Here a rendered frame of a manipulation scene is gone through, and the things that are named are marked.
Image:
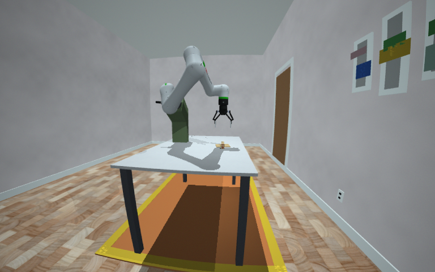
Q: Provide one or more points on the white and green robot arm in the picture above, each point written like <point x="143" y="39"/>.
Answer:
<point x="195" y="71"/>

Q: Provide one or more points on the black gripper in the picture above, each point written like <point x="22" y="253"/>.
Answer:
<point x="223" y="111"/>

